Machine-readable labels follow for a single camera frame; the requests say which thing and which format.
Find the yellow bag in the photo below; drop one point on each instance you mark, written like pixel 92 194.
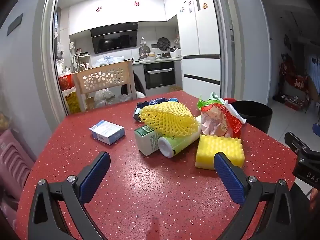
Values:
pixel 72 102

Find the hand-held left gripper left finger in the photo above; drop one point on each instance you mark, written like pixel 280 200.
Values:
pixel 96 175

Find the black built-in oven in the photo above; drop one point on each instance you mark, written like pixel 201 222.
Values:
pixel 158 77

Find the red stool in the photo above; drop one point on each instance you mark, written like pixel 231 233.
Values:
pixel 228 100

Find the green white drink carton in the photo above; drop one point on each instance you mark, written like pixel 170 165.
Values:
pixel 146 140

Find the yellow sponge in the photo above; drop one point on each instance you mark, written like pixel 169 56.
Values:
pixel 215 145

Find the blue foil wrapper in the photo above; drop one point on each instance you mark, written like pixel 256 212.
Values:
pixel 143 105

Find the black trash bin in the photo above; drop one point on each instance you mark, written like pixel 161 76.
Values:
pixel 257 120

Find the clear plastic bags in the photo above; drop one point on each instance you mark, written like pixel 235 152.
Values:
pixel 105 97

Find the white upper cabinets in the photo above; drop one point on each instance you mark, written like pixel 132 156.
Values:
pixel 112 12

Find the red basket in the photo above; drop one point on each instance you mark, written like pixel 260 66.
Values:
pixel 66 82

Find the red printed banner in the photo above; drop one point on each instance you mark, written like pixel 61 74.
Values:
pixel 297 83

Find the cardboard box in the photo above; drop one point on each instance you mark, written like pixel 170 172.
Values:
pixel 90 102
pixel 175 89

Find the white paper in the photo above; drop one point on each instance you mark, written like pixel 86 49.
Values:
pixel 235 113

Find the white refrigerator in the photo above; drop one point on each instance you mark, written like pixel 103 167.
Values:
pixel 200 42

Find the red and white snack bag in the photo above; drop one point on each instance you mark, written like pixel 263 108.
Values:
pixel 215 120

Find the pink plastic chair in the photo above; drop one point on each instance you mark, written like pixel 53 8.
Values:
pixel 12 160

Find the round dark hanging pan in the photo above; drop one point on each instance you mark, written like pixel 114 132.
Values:
pixel 163 43

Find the black range hood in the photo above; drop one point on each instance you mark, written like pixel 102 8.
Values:
pixel 112 40

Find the yellow foam fruit net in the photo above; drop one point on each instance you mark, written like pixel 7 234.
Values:
pixel 167 120

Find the dark bag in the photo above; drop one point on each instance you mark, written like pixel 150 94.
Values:
pixel 138 85

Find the blue and white paper box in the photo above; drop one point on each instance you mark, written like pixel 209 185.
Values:
pixel 107 131

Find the green plastic wrapper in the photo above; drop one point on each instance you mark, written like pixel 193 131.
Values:
pixel 207 102

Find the white rice cooker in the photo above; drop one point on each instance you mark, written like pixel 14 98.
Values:
pixel 175 52

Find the dark wall panel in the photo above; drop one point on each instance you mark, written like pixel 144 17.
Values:
pixel 14 24

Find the white capped green bottle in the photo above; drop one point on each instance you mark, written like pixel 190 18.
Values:
pixel 170 146

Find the beige chair with flower cutouts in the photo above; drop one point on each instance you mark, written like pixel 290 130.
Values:
pixel 105 77

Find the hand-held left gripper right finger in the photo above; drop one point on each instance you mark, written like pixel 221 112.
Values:
pixel 228 177

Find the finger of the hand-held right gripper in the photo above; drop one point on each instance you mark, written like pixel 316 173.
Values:
pixel 296 142
pixel 317 130

